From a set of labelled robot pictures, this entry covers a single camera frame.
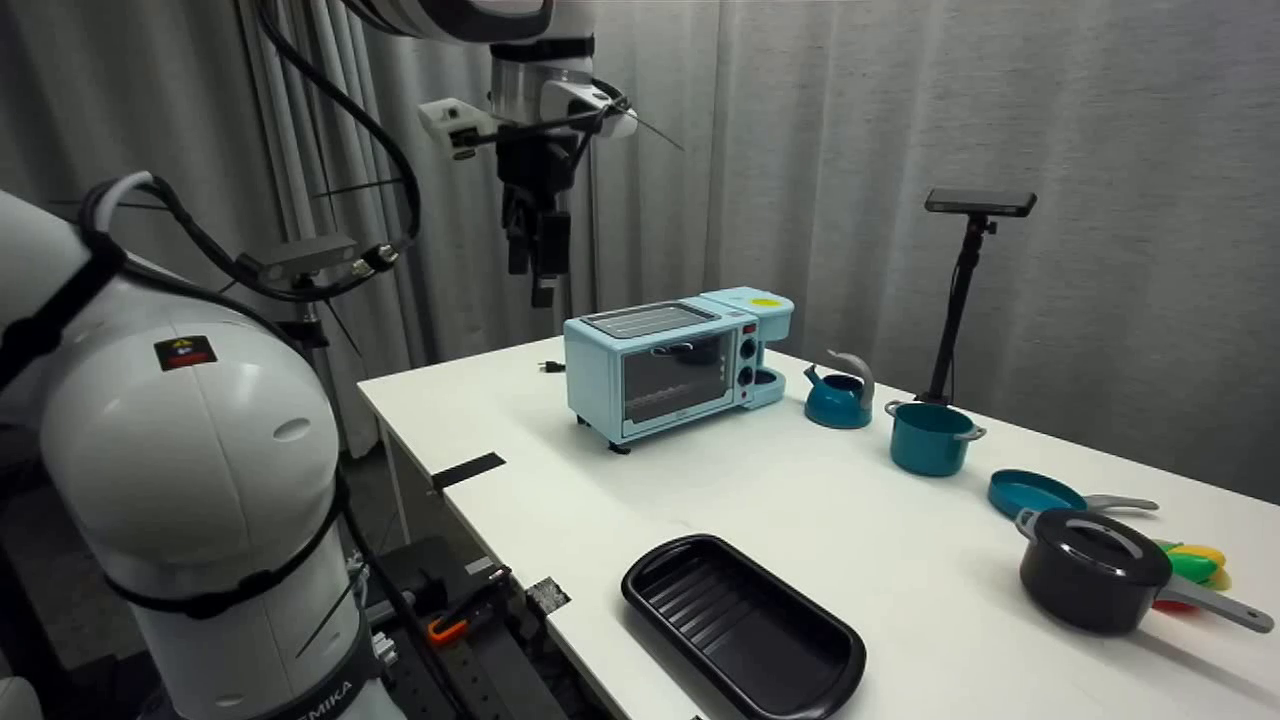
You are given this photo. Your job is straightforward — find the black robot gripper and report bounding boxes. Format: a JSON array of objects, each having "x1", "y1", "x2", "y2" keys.
[{"x1": 498, "y1": 127, "x2": 580, "y2": 308}]

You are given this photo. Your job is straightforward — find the glass saucepan lid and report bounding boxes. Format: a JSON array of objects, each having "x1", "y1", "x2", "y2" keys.
[{"x1": 1038, "y1": 513, "x2": 1152, "y2": 575}]

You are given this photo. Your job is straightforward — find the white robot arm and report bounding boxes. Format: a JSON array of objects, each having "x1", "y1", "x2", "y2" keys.
[{"x1": 0, "y1": 174, "x2": 413, "y2": 720}]

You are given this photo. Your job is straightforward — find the teal toy pot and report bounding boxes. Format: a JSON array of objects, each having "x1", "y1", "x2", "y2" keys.
[{"x1": 886, "y1": 399, "x2": 984, "y2": 477}]

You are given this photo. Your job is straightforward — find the teal pot lid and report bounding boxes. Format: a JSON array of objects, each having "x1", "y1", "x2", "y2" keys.
[{"x1": 990, "y1": 469, "x2": 1157, "y2": 522}]

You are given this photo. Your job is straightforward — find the light blue toaster oven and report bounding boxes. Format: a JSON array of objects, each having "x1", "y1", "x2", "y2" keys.
[{"x1": 563, "y1": 289, "x2": 797, "y2": 452}]

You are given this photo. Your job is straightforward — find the teal toy kettle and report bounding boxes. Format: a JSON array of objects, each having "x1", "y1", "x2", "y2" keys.
[{"x1": 804, "y1": 351, "x2": 878, "y2": 430}]

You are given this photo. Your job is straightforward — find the black baking tray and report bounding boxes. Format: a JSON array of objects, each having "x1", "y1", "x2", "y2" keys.
[{"x1": 620, "y1": 534, "x2": 868, "y2": 720}]

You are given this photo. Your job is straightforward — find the black saucepan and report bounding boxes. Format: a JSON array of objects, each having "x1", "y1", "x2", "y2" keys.
[{"x1": 1018, "y1": 513, "x2": 1275, "y2": 638}]

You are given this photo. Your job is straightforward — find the toy corn vegetable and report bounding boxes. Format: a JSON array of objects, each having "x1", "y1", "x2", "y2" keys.
[{"x1": 1165, "y1": 539, "x2": 1234, "y2": 591}]

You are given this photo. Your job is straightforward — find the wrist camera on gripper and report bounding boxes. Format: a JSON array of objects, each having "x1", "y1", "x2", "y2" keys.
[{"x1": 421, "y1": 98, "x2": 502, "y2": 159}]

